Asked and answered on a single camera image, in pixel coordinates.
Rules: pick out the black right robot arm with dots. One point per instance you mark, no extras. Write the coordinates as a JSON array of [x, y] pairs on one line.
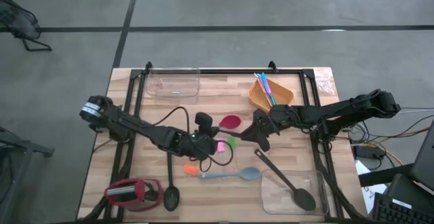
[[339, 110]]

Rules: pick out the clear plastic bin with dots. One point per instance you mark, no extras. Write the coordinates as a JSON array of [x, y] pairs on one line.
[[169, 81], [318, 183]]

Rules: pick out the black solid nylon spoon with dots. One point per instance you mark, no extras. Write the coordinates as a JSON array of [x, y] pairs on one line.
[[303, 198]]

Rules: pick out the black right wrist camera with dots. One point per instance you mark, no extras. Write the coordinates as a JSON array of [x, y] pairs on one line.
[[261, 115]]

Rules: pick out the iridescent metal spoon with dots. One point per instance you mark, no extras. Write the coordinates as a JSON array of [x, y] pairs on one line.
[[268, 88]]

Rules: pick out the yellow plastic bin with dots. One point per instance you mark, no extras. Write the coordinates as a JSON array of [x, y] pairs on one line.
[[283, 96]]

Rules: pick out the clear plastic bag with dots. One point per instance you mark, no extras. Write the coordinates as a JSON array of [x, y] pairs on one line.
[[323, 81]]

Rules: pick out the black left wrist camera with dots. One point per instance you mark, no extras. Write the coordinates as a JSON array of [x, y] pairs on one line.
[[203, 119]]

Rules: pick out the black keyboard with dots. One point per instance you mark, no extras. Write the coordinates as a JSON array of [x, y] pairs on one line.
[[400, 214]]

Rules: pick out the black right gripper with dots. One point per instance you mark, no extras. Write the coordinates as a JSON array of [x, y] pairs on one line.
[[271, 125]]

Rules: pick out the red framed metal tool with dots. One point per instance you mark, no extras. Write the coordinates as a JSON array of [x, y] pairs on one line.
[[122, 190]]

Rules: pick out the iridescent metal knife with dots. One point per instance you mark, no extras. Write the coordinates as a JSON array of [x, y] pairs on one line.
[[265, 89]]

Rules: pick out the black metal table frame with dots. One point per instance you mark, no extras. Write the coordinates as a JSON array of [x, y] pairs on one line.
[[237, 71]]

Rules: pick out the white paper sheet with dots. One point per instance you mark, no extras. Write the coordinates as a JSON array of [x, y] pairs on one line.
[[371, 193]]

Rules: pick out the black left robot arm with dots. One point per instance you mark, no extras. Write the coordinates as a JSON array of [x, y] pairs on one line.
[[146, 129]]

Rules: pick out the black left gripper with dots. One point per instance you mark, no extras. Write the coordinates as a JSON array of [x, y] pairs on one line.
[[203, 147]]

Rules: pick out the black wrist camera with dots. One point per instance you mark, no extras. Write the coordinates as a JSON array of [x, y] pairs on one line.
[[203, 119], [261, 115]]

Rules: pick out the black desk beam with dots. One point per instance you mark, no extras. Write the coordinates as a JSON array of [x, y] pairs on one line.
[[383, 176]]

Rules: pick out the black mesh chair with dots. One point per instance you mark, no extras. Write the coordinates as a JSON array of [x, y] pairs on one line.
[[17, 20]]

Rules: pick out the dark desk monitor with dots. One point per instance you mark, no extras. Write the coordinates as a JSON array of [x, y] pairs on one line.
[[425, 163]]

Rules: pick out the grey-blue silicone spoon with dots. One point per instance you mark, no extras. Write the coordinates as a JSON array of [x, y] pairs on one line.
[[249, 173]]

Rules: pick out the black power brick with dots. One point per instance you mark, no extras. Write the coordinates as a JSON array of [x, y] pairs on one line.
[[368, 152]]

